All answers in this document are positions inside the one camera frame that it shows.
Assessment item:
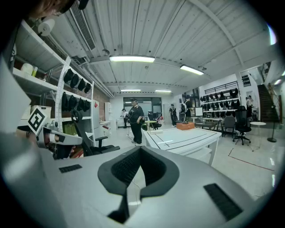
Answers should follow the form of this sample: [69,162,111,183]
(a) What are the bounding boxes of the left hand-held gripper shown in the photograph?
[28,106,83,160]

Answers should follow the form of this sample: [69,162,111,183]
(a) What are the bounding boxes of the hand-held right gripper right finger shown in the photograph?
[126,146,257,228]

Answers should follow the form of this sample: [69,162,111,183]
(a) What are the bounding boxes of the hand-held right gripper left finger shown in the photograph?
[41,146,142,228]

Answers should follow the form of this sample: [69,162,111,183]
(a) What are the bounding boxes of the person's left forearm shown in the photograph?
[15,128,31,140]

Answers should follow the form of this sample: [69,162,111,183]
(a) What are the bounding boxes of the white cabinet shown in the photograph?
[92,100,100,130]

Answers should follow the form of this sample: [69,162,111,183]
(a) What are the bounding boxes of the orange box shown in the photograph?
[176,122,195,131]

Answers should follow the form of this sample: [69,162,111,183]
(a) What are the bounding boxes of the row of black caps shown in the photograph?
[61,68,92,112]

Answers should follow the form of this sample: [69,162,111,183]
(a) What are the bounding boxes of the computer monitor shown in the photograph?
[189,106,204,118]

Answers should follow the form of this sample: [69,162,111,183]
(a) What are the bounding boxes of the grey chair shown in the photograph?
[222,115,236,138]

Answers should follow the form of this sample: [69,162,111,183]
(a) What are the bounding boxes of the round green table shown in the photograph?
[144,120,158,131]

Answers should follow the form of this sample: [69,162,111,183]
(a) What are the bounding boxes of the white metal shelf unit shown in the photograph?
[12,20,95,147]

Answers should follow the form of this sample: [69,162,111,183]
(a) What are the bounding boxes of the black mesh office chair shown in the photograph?
[232,106,252,146]

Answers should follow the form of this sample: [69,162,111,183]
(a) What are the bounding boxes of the white jar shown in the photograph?
[20,63,34,75]

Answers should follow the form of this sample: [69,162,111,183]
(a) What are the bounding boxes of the white shelf with black caps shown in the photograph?
[199,87,241,119]

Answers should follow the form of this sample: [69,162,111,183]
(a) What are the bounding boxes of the round white side table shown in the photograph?
[249,121,267,152]

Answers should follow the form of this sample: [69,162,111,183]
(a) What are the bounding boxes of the black base pole stand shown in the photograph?
[267,106,277,143]

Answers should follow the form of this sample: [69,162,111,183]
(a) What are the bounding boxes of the dark staircase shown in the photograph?
[257,84,281,123]

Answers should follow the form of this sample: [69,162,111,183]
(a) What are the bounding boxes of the ceiling air conditioner vent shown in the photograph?
[69,1,97,52]

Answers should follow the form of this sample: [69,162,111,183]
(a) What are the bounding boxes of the white paper roll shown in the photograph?
[37,18,56,37]

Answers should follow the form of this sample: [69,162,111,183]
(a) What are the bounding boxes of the dark metal frame table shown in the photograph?
[194,121,220,132]

